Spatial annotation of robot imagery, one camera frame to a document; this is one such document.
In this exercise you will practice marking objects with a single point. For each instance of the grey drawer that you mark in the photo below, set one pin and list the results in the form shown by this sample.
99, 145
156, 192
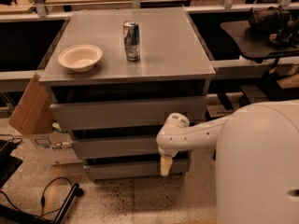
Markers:
115, 147
128, 113
122, 170

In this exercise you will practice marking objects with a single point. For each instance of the grey top drawer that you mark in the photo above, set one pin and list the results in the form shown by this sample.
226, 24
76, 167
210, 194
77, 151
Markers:
128, 113

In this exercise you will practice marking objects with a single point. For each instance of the black office chair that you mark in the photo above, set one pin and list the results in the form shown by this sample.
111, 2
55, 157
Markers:
255, 90

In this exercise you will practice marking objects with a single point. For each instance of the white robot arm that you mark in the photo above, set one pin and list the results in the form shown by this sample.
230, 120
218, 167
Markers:
257, 160

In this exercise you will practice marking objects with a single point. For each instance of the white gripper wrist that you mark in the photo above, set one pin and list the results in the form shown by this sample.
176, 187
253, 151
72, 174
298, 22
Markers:
168, 153

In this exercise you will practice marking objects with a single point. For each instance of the cardboard box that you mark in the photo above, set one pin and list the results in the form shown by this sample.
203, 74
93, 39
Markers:
33, 119

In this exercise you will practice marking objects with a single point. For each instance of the grey bottom drawer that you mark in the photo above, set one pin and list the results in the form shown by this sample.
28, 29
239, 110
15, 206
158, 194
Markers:
122, 170

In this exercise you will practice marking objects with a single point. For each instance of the white paper bowl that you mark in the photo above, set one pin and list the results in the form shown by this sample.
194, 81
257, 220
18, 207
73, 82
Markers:
80, 58

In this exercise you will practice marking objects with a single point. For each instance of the grey drawer cabinet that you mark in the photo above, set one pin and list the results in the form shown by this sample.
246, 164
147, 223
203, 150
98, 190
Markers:
114, 78

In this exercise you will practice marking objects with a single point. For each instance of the silver blue drink can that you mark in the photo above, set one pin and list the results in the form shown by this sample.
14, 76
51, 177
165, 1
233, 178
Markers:
131, 40

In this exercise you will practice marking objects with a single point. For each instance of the black device on table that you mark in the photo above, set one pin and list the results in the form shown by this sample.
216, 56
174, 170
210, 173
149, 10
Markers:
278, 23

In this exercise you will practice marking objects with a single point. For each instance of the black side table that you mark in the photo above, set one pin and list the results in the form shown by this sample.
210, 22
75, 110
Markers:
255, 46

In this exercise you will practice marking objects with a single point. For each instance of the black equipment at left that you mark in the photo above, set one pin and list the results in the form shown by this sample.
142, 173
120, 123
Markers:
8, 163

